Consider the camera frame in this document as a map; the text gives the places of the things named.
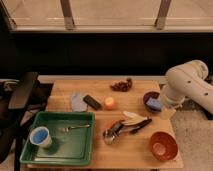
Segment silver metal fork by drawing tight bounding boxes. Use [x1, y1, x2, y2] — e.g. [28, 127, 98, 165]
[63, 124, 90, 132]

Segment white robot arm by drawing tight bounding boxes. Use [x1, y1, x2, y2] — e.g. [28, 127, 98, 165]
[160, 60, 213, 120]

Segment dark purple bowl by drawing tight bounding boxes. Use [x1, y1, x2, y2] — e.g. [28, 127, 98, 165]
[143, 91, 162, 113]

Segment red bowl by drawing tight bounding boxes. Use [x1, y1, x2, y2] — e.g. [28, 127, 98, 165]
[149, 131, 178, 161]

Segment blue sponge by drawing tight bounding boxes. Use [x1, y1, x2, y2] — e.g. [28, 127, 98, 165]
[146, 97, 162, 111]

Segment cream plastic spatula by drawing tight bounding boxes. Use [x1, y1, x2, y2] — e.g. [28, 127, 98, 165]
[123, 111, 147, 126]

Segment brown dried cluster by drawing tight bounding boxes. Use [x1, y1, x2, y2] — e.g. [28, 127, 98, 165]
[110, 78, 133, 92]

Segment orange ball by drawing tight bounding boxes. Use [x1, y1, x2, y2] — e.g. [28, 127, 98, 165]
[104, 97, 116, 110]

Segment black rectangular block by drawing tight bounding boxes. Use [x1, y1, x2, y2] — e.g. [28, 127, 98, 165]
[83, 95, 101, 110]

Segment green plastic tray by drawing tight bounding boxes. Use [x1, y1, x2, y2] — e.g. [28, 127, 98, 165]
[20, 112, 95, 166]

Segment white cup blue inside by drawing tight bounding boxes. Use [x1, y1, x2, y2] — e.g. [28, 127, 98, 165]
[30, 126, 52, 148]

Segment black chair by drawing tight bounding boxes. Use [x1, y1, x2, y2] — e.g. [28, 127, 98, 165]
[0, 72, 48, 164]

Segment black handled utensil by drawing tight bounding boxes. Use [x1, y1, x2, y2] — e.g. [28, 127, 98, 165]
[129, 119, 152, 134]

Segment metal scoop orange handle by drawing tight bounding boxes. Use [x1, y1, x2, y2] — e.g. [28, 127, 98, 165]
[102, 120, 128, 145]

